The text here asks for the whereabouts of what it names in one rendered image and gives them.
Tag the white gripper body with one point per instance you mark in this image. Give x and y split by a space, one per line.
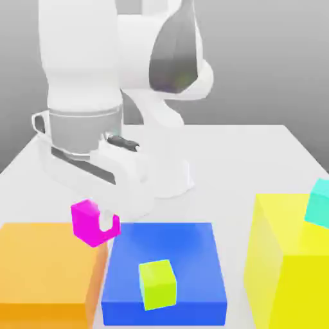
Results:
128 180

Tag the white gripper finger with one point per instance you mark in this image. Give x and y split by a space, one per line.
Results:
105 219

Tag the small magenta cube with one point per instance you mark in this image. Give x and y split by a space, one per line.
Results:
86 226

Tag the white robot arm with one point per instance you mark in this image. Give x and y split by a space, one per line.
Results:
79 51

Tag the small lime green cube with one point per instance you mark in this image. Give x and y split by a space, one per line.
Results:
158 285

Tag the small cyan cube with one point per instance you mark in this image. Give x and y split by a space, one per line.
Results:
320 205

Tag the large orange box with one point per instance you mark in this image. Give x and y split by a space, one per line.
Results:
43 267

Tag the large blue box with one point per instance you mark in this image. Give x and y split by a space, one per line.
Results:
185 257

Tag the large yellow box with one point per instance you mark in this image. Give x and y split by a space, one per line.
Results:
295 282

